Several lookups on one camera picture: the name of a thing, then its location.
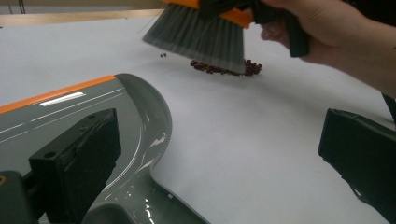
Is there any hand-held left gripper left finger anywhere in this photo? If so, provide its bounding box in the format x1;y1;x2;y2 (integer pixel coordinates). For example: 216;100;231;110
28;107;122;224

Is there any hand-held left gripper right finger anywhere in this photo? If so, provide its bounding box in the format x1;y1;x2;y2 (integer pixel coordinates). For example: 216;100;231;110
318;107;396;224

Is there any orange brush with grey bristles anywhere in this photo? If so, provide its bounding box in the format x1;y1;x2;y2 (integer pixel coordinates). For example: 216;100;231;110
142;0;254;76

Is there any pile of red beans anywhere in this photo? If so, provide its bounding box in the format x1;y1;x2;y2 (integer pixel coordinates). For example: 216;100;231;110
159;52;263;77

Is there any grey dustpan with orange lip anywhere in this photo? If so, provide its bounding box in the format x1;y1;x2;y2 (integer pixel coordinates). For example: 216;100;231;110
0;73;213;224

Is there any white board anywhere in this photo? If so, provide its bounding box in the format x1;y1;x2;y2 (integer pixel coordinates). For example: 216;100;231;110
0;16;396;224

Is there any wooden table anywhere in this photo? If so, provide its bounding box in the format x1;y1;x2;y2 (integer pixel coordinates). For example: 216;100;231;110
0;8;163;28

